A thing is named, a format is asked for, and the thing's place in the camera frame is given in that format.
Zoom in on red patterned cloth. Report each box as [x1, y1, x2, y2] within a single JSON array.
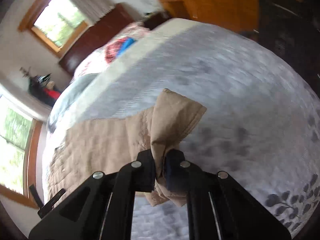
[[105, 37, 127, 64]]

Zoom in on grey blue pillow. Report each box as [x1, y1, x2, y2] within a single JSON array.
[[47, 73, 99, 134]]

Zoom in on orange wooden cabinet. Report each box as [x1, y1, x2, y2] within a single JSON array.
[[159, 0, 303, 32]]

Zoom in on blue folded cloth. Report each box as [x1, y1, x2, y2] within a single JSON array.
[[116, 37, 136, 57]]

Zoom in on dark wooden headboard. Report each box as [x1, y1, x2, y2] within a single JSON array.
[[59, 3, 133, 76]]

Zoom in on wooden framed side window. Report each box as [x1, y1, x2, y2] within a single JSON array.
[[1, 93, 43, 208]]

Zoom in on wooden framed far window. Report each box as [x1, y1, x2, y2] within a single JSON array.
[[18, 0, 89, 58]]

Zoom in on pink floral bed sheet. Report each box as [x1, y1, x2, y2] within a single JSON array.
[[71, 22, 151, 83]]

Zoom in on beige quilted jacket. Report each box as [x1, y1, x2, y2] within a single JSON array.
[[47, 89, 207, 206]]

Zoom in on grey floral quilted bedspread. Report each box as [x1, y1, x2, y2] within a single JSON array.
[[42, 17, 320, 240]]

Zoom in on dark wooden nightstand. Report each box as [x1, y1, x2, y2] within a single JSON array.
[[143, 11, 172, 30]]

